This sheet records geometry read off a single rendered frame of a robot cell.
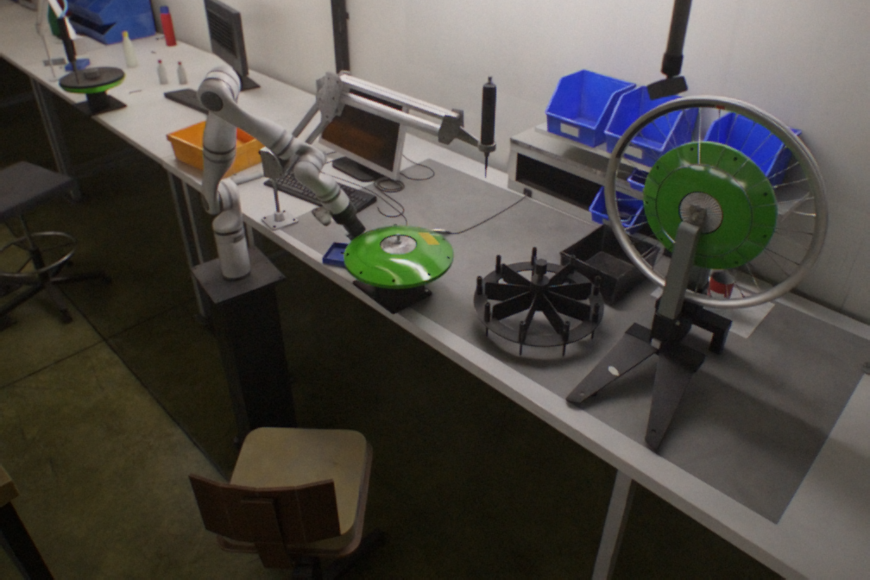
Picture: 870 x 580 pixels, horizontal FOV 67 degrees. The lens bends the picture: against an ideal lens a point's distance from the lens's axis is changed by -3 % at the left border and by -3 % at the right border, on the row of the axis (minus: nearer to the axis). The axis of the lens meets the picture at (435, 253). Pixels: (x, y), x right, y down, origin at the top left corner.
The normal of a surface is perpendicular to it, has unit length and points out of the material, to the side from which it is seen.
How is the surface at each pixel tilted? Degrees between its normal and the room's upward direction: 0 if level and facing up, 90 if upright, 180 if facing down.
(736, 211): 86
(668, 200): 89
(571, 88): 87
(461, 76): 90
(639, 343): 18
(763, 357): 0
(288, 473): 0
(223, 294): 0
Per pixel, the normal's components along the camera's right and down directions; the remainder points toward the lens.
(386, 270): -0.08, -0.60
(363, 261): -0.29, -0.67
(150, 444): 0.00, -0.84
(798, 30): -0.71, 0.38
